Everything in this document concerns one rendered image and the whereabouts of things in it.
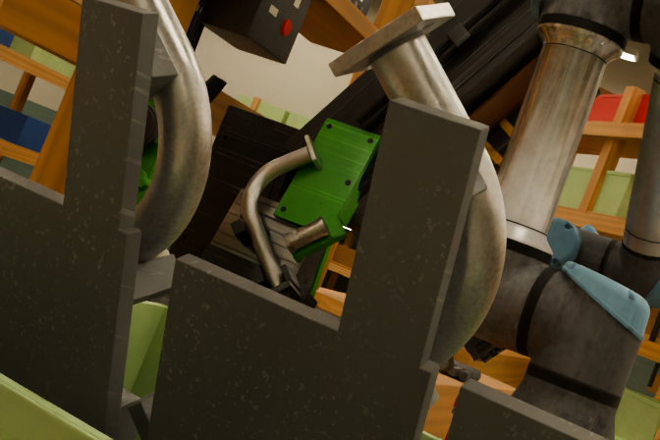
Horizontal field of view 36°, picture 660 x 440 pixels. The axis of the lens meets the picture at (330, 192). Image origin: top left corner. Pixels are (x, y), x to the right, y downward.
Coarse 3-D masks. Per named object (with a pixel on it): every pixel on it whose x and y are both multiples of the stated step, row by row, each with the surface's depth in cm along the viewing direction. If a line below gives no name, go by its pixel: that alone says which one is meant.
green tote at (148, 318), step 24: (144, 312) 87; (144, 336) 88; (144, 360) 89; (0, 384) 44; (144, 384) 88; (0, 408) 43; (24, 408) 43; (48, 408) 43; (0, 432) 44; (24, 432) 43; (48, 432) 42; (72, 432) 42; (96, 432) 42
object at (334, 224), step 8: (336, 216) 176; (328, 224) 176; (336, 224) 175; (336, 232) 175; (344, 232) 174; (320, 240) 175; (328, 240) 175; (336, 240) 175; (304, 248) 175; (312, 248) 175; (320, 248) 176; (296, 256) 175; (304, 256) 176
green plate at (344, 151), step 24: (336, 144) 183; (360, 144) 181; (312, 168) 182; (336, 168) 181; (360, 168) 179; (288, 192) 181; (312, 192) 180; (336, 192) 178; (288, 216) 179; (312, 216) 178
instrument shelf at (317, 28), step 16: (320, 0) 201; (336, 0) 204; (320, 16) 216; (336, 16) 210; (352, 16) 212; (304, 32) 242; (320, 32) 234; (336, 32) 227; (352, 32) 220; (368, 32) 221; (336, 48) 245
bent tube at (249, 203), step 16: (272, 160) 181; (288, 160) 180; (304, 160) 180; (256, 176) 180; (272, 176) 181; (256, 192) 180; (256, 208) 179; (256, 224) 176; (256, 240) 175; (272, 256) 173; (272, 272) 171
